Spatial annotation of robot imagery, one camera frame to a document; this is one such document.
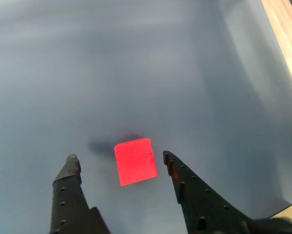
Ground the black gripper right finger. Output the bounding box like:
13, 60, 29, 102
162, 150, 253, 234

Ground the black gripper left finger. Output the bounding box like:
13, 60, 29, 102
49, 154, 112, 234

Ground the red cube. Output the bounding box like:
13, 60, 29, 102
114, 137, 158, 187

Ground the grey mat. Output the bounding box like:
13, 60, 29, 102
0, 0, 292, 234

